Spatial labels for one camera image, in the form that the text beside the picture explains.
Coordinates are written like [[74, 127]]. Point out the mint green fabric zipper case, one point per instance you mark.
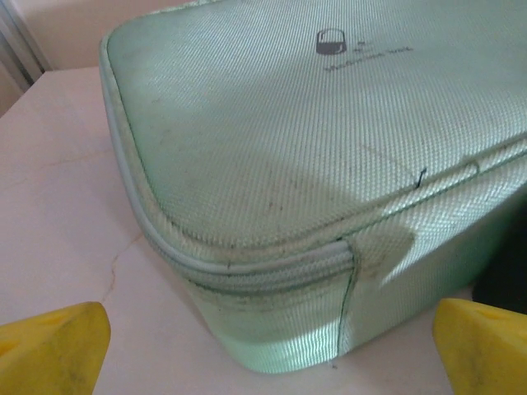
[[288, 164]]

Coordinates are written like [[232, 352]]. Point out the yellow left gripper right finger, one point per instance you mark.
[[481, 349]]

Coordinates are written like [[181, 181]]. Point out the black object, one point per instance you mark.
[[508, 263]]

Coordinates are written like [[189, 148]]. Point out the grey metal rail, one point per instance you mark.
[[16, 49]]

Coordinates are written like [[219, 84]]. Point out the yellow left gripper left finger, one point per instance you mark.
[[53, 349]]

